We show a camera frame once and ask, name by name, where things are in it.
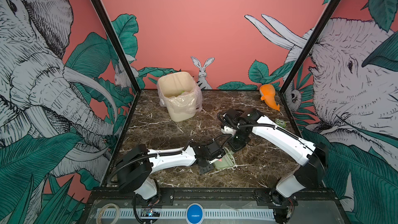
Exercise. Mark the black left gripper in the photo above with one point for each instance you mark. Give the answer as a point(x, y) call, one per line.
point(205, 170)

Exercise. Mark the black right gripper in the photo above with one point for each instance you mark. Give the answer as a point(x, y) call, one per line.
point(234, 148)

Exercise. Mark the pale green dustpan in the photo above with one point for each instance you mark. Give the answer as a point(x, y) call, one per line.
point(227, 161)

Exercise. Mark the cream plastic trash bin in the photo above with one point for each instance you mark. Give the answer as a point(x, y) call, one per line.
point(183, 107)

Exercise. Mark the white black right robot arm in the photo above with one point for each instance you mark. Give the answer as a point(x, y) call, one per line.
point(312, 159)

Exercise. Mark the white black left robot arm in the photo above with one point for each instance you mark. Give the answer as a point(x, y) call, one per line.
point(131, 173)

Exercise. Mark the orange carrot plush toy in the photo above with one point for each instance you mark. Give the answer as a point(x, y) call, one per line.
point(268, 93)

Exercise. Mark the small green frog toy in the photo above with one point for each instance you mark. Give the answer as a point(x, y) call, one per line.
point(281, 123)

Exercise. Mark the blue round button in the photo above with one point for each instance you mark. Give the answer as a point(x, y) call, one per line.
point(195, 214)

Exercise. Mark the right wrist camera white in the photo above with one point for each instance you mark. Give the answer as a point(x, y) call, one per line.
point(228, 130)

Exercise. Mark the black front mounting rail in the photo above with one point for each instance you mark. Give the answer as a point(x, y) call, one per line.
point(167, 196)

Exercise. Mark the white slotted cable duct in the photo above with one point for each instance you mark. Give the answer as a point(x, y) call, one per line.
point(209, 213)

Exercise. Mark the left black frame post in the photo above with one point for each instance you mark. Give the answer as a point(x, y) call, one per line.
point(110, 31)

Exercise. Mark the black frame post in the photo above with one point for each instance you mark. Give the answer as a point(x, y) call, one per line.
point(110, 31)
point(322, 22)

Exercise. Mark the right black frame post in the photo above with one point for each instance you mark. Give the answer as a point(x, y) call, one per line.
point(322, 22)

